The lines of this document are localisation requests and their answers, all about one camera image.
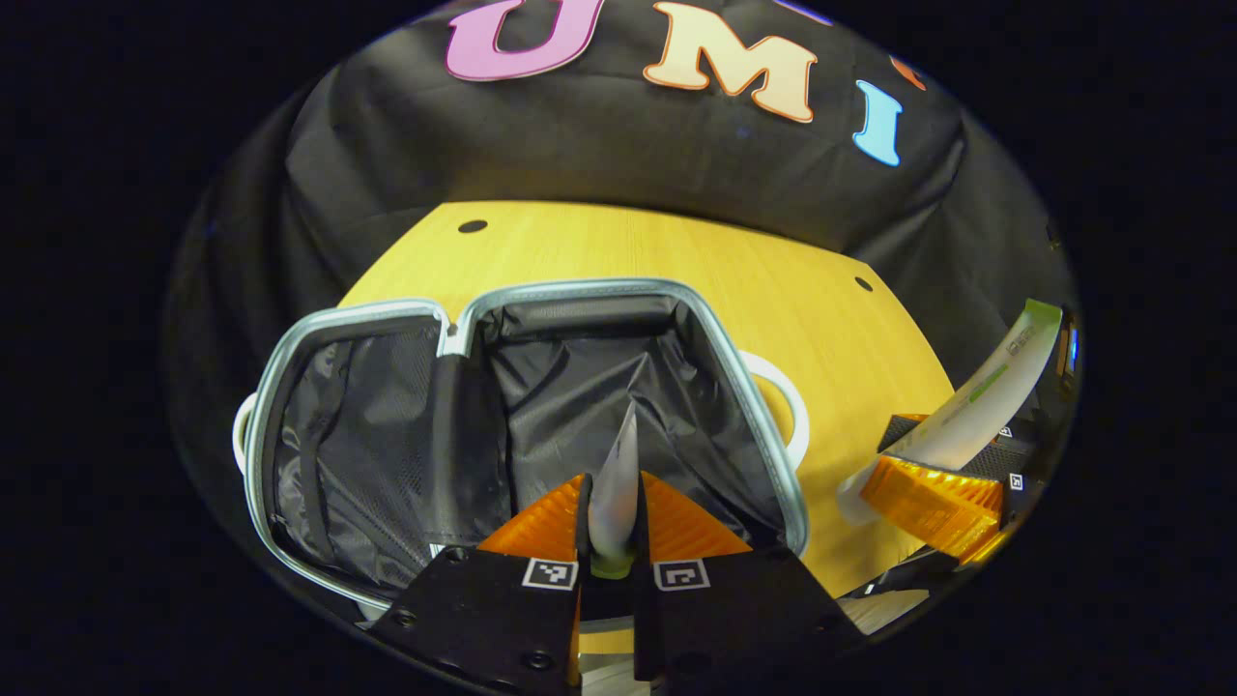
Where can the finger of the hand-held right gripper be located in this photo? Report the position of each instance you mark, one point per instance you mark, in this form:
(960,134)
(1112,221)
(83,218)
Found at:
(901,433)
(937,503)

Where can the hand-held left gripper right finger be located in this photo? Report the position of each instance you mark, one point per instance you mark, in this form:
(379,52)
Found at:
(640,527)

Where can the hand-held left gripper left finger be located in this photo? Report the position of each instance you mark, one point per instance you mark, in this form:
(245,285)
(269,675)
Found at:
(584,522)

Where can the slim translucent tube green cap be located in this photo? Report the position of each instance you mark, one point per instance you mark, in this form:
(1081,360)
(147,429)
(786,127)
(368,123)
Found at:
(618,483)

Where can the white green cream tube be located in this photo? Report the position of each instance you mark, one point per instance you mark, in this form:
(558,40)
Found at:
(976,416)

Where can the light blue suitcase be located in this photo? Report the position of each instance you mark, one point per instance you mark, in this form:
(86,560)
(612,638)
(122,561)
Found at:
(580,367)

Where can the black backdrop cloth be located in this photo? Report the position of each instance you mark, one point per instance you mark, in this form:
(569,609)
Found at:
(580,145)

